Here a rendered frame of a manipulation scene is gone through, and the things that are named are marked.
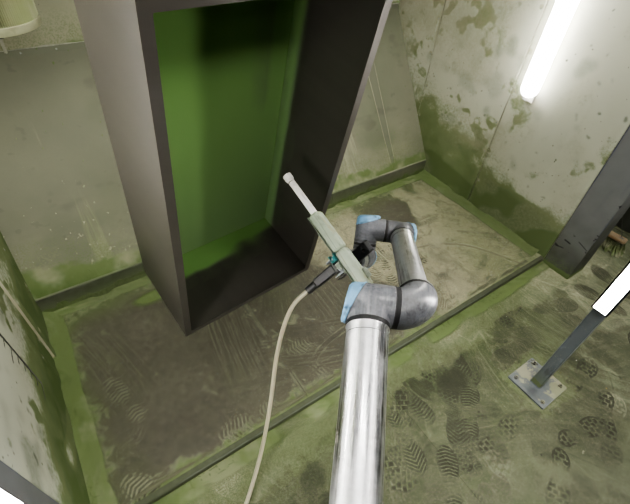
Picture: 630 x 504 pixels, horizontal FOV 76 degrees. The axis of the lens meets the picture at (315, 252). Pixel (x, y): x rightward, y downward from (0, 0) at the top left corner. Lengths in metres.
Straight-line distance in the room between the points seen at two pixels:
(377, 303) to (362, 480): 0.41
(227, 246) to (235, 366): 0.58
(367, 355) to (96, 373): 1.48
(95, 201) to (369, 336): 1.71
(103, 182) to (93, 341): 0.80
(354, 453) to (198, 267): 1.12
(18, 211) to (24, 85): 0.58
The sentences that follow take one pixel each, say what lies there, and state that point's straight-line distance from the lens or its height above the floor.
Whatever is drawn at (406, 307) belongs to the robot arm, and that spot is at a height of 0.98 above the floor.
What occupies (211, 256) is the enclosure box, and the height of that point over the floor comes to 0.52.
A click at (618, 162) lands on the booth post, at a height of 0.77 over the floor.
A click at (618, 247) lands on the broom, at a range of 3.38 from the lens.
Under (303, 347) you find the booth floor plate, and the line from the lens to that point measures 2.08.
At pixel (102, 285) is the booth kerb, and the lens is 2.43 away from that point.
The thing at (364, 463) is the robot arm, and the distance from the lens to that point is 0.94.
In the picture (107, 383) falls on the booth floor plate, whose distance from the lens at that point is 2.14.
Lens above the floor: 1.80
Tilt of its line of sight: 44 degrees down
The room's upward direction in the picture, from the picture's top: 5 degrees clockwise
